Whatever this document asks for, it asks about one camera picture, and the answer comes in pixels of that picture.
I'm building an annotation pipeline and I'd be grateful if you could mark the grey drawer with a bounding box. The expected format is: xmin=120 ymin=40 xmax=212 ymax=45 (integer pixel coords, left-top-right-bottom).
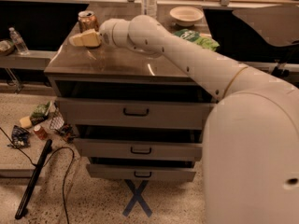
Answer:
xmin=86 ymin=164 xmax=196 ymax=182
xmin=56 ymin=97 xmax=213 ymax=130
xmin=74 ymin=138 xmax=202 ymax=161

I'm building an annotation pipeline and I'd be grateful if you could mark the blue snack bag on floor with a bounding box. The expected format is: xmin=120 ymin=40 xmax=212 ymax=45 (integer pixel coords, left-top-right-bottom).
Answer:
xmin=9 ymin=125 xmax=30 ymax=148

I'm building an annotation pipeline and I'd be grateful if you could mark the checkered snack bag on floor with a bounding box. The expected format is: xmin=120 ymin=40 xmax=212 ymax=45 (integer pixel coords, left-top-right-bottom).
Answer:
xmin=50 ymin=109 xmax=64 ymax=131

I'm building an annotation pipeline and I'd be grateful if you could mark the background bowl on shelf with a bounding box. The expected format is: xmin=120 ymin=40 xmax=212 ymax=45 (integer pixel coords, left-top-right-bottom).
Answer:
xmin=0 ymin=40 xmax=15 ymax=56

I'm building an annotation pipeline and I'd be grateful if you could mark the blue tape cross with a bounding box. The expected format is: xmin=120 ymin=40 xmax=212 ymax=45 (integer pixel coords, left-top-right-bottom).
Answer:
xmin=122 ymin=179 xmax=152 ymax=217

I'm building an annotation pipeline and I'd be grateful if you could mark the clear plastic water bottle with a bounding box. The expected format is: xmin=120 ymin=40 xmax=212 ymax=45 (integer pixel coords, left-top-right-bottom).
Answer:
xmin=141 ymin=0 xmax=157 ymax=19

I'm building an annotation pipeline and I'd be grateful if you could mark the red can on floor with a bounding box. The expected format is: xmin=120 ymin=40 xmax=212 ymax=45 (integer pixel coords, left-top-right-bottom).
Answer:
xmin=34 ymin=125 xmax=48 ymax=140

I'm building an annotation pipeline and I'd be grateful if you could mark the orange soda can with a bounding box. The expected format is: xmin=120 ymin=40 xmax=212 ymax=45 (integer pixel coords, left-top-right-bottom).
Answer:
xmin=78 ymin=10 xmax=99 ymax=33

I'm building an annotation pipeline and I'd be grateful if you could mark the green chip bag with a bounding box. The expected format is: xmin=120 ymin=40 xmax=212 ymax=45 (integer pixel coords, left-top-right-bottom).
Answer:
xmin=174 ymin=29 xmax=220 ymax=51

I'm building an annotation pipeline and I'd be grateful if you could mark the yellow sponge on floor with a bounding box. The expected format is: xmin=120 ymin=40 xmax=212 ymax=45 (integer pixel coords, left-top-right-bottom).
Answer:
xmin=20 ymin=116 xmax=32 ymax=129

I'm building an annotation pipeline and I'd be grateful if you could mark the black floor cable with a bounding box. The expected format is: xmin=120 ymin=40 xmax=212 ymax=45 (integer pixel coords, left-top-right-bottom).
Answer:
xmin=0 ymin=127 xmax=76 ymax=224

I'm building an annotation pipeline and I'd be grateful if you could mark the black bar on floor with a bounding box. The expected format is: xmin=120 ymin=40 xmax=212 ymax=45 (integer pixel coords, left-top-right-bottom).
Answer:
xmin=15 ymin=139 xmax=52 ymax=219

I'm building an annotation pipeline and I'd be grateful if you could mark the small background water bottle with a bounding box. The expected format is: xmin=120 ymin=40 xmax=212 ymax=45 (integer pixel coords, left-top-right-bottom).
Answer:
xmin=9 ymin=27 xmax=29 ymax=55

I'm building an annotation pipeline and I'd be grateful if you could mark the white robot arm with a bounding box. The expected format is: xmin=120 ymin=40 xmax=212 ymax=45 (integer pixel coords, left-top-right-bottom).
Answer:
xmin=69 ymin=15 xmax=299 ymax=224

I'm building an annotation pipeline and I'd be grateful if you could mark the grey drawer cabinet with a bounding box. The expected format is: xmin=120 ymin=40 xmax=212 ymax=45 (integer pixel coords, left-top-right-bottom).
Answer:
xmin=43 ymin=2 xmax=219 ymax=183

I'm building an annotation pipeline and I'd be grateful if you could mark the dark snack bag on floor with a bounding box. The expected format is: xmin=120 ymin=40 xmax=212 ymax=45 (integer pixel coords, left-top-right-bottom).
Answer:
xmin=57 ymin=124 xmax=76 ymax=143

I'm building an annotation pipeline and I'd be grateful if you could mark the green bag on floor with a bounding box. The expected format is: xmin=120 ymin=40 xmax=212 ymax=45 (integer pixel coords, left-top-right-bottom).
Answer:
xmin=30 ymin=102 xmax=51 ymax=125

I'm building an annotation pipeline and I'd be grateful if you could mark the bottom grey drawer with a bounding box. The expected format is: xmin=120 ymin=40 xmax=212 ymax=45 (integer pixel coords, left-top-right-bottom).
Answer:
xmin=86 ymin=164 xmax=196 ymax=182

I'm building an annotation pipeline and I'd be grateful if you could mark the middle grey drawer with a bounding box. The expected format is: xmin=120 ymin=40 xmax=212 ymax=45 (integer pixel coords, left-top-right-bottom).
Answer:
xmin=74 ymin=138 xmax=202 ymax=161

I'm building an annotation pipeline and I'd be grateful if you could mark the top grey drawer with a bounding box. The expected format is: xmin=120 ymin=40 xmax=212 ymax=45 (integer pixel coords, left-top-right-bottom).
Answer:
xmin=56 ymin=97 xmax=213 ymax=130

